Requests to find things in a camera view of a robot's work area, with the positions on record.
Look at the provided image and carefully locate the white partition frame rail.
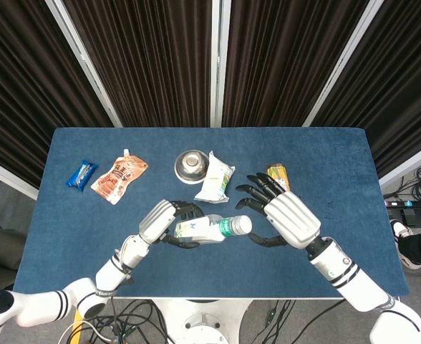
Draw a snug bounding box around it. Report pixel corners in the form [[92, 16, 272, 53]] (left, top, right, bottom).
[[378, 138, 421, 187], [0, 153, 39, 198]]

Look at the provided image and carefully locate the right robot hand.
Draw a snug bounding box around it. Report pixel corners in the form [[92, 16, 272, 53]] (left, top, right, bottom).
[[234, 173, 321, 250]]

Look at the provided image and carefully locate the orange spout pouch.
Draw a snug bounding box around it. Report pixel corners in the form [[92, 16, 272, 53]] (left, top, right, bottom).
[[90, 148, 150, 206]]

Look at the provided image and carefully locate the white floor cable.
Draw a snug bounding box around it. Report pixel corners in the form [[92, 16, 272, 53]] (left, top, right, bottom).
[[58, 320, 120, 344]]

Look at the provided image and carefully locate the black cable with green light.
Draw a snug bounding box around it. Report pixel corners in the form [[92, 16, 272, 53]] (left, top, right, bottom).
[[246, 299, 297, 344]]

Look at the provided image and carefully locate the blue snack packet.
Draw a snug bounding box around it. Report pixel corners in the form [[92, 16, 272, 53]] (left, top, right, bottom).
[[66, 160, 100, 194]]

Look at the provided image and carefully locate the black power strip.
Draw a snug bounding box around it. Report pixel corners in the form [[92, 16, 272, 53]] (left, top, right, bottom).
[[384, 199, 421, 209]]

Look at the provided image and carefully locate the amber tea bottle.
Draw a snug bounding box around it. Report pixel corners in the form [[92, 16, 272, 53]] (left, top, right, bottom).
[[266, 163, 291, 191]]

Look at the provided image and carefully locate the white green snack bag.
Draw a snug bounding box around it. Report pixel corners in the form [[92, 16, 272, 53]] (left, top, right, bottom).
[[193, 150, 236, 204]]

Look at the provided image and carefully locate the yellow floor tape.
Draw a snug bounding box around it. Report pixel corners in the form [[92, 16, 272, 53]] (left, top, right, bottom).
[[72, 310, 87, 333]]

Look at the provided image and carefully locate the transparent plastic bottle green label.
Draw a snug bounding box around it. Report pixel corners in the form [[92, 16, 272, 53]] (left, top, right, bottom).
[[174, 214, 253, 245]]

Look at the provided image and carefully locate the steel bowl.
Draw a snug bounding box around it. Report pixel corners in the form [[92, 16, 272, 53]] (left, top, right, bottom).
[[173, 150, 210, 185]]

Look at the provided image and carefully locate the white partition frame post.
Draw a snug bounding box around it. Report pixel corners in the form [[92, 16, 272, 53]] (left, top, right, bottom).
[[302, 0, 389, 127], [45, 0, 122, 128], [210, 0, 232, 128]]

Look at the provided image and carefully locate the black floor cable bundle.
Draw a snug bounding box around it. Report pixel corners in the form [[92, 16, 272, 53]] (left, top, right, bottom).
[[92, 299, 178, 344]]

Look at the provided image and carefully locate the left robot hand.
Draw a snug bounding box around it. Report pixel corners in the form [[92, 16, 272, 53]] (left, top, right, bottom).
[[137, 199, 205, 250]]

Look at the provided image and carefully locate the dark brown curtain panel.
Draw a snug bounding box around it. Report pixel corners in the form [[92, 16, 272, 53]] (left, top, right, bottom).
[[314, 0, 421, 176], [221, 0, 371, 128], [62, 0, 213, 128], [0, 0, 113, 187]]

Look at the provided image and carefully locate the blue table mat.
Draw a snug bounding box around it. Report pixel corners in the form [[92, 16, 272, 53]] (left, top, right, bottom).
[[12, 127, 409, 299]]

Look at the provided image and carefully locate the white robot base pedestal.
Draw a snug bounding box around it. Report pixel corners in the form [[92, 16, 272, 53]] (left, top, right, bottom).
[[153, 299, 254, 344]]

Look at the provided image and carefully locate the white black sneaker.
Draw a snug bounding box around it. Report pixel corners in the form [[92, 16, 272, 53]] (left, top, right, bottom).
[[389, 219, 421, 270]]

